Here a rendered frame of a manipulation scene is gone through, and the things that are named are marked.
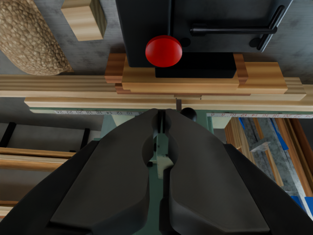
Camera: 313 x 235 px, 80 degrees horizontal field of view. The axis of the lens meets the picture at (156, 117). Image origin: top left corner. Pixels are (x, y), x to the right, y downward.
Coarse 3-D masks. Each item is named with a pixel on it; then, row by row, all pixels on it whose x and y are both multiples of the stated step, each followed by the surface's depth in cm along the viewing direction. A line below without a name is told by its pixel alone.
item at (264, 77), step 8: (248, 64) 31; (256, 64) 31; (264, 64) 31; (272, 64) 31; (248, 72) 30; (256, 72) 30; (264, 72) 30; (272, 72) 30; (280, 72) 30; (248, 80) 30; (256, 80) 30; (264, 80) 30; (272, 80) 30; (280, 80) 30; (240, 88) 29; (248, 88) 29; (256, 88) 29; (264, 88) 29; (272, 88) 29; (280, 88) 29
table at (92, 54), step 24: (48, 0) 24; (312, 0) 23; (48, 24) 27; (288, 24) 26; (312, 24) 26; (72, 48) 30; (96, 48) 30; (120, 48) 30; (288, 48) 29; (312, 48) 29; (72, 72) 35; (96, 72) 35; (288, 72) 33; (312, 72) 33
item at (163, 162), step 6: (198, 114) 26; (204, 114) 26; (198, 120) 26; (204, 120) 26; (162, 126) 26; (204, 126) 25; (162, 132) 25; (162, 138) 25; (168, 138) 25; (156, 144) 25; (162, 144) 24; (156, 150) 24; (162, 150) 24; (156, 156) 24; (162, 156) 24; (162, 162) 26; (168, 162) 25; (162, 168) 28; (162, 174) 32
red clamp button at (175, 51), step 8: (152, 40) 14; (160, 40) 14; (168, 40) 14; (176, 40) 14; (152, 48) 15; (160, 48) 15; (168, 48) 15; (176, 48) 15; (152, 56) 15; (160, 56) 15; (168, 56) 15; (176, 56) 15; (160, 64) 16; (168, 64) 16
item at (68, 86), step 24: (0, 96) 36; (24, 96) 36; (48, 96) 36; (72, 96) 35; (96, 96) 35; (120, 96) 35; (144, 96) 34; (240, 96) 33; (264, 96) 33; (288, 96) 33
